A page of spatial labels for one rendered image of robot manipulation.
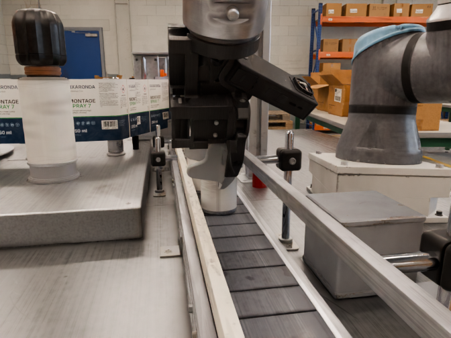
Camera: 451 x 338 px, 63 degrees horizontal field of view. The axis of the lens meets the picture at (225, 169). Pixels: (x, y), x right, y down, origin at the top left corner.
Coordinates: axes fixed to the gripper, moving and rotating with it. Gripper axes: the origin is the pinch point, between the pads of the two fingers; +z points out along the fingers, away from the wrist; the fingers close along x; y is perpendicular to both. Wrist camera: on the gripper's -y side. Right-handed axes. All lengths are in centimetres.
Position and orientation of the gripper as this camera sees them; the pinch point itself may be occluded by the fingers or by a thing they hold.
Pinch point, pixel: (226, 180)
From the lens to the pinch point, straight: 48.6
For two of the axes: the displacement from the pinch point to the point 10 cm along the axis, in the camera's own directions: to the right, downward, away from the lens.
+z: -0.8, 7.3, 6.8
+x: 1.5, 6.8, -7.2
